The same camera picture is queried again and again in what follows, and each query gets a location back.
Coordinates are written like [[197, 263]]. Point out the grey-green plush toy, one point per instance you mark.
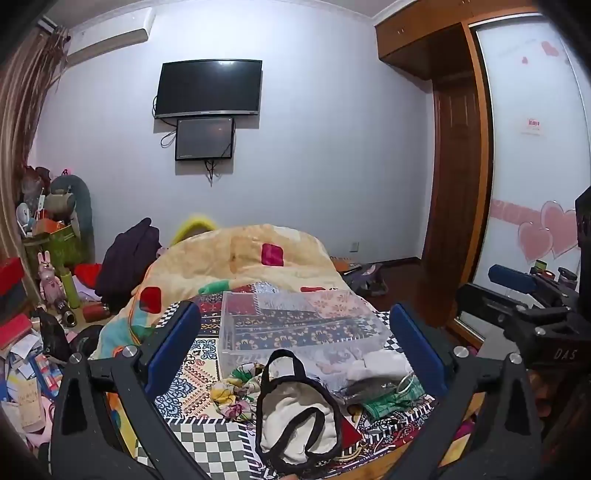
[[78, 198]]

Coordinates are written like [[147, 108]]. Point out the frosted sliding wardrobe door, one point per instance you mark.
[[531, 161]]

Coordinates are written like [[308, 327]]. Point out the green bottle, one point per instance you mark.
[[70, 288]]

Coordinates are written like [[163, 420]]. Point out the brown wooden door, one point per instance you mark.
[[455, 175]]

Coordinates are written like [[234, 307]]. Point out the dark jacket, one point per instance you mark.
[[127, 263]]

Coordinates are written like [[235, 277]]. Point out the green patterned cloth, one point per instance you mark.
[[392, 399]]

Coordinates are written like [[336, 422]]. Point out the black bag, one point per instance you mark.
[[55, 337]]

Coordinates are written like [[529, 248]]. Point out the red cloth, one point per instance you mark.
[[87, 274]]

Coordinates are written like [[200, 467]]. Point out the pink rabbit toy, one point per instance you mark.
[[48, 277]]

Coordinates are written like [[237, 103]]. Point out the white paper notice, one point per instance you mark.
[[533, 127]]

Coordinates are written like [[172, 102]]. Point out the floral patterned cloth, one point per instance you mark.
[[238, 392]]

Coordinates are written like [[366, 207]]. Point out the grey cloth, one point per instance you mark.
[[367, 390]]

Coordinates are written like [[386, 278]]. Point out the red cylinder can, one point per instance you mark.
[[94, 311]]

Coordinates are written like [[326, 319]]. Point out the white underwear with black trim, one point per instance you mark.
[[288, 410]]

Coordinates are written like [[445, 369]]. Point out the wooden overhead cabinet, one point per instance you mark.
[[415, 41]]

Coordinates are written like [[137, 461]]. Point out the white air conditioner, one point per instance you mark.
[[108, 39]]

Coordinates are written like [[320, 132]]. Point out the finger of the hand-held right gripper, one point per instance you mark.
[[480, 300], [508, 277]]

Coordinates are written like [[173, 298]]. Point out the clear plastic storage box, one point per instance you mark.
[[295, 323]]

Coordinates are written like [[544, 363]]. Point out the green cardboard box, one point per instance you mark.
[[62, 244]]

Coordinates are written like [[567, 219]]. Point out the large wall television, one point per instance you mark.
[[207, 87]]

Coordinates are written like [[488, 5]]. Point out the pink heart stickers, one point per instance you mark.
[[549, 230]]

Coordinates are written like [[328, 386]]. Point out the patterned bed sheet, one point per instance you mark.
[[203, 383]]

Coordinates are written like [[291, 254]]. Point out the yellow patchwork duvet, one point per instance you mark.
[[207, 258]]

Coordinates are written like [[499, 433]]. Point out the red storage boxes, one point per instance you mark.
[[11, 277]]

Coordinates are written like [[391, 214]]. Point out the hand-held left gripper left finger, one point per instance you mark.
[[178, 339]]

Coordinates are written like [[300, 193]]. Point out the white socks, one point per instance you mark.
[[378, 364]]

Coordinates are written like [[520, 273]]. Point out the brown striped curtain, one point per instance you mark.
[[23, 115]]

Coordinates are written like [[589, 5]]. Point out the small wall monitor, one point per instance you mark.
[[204, 138]]

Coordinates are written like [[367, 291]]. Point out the purple bag on floor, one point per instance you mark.
[[367, 279]]

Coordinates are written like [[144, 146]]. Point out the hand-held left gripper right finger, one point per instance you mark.
[[418, 344]]

